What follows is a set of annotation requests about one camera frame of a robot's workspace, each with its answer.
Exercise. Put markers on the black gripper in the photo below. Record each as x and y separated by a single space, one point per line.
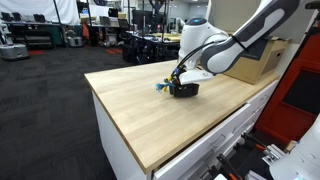
177 74

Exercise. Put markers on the black oval bowl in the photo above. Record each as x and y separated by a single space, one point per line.
186 90

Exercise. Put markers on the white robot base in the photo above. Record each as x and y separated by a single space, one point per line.
300 156

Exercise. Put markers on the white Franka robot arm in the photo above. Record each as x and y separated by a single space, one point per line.
233 43

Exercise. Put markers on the yellow plastic utensil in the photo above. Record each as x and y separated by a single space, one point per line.
167 80

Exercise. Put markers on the blue and orange toy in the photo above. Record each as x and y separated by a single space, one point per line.
163 86

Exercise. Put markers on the dark cluttered workbench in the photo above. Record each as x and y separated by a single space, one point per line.
150 46

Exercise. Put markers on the red floor mat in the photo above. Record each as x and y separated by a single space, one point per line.
36 52
114 51

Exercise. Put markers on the white drawer cabinet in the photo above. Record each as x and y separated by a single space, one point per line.
213 146

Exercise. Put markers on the large cardboard box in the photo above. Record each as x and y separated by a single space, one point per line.
260 61

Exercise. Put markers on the small grey mobile robot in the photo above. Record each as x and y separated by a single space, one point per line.
74 40

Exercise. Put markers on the red metal cabinet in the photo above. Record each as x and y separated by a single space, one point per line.
293 100

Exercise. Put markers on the black shelf desk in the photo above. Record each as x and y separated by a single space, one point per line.
33 35

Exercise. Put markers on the white curtain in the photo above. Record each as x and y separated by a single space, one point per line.
36 10

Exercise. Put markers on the grey floor machine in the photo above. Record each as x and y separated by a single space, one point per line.
13 51

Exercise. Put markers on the silver metal bracket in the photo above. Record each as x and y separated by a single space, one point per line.
274 154

